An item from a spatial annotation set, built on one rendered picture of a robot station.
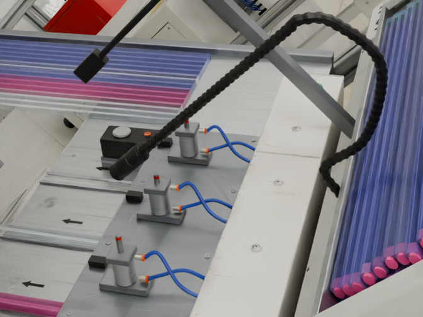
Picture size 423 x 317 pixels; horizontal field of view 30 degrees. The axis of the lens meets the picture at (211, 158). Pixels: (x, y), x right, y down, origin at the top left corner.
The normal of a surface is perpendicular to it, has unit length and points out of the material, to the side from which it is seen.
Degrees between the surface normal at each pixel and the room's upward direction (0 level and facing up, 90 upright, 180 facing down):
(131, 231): 46
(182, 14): 0
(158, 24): 90
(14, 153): 0
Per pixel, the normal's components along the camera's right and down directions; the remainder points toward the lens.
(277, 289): -0.07, -0.81
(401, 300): -0.26, 0.58
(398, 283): -0.72, -0.65
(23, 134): 0.64, -0.49
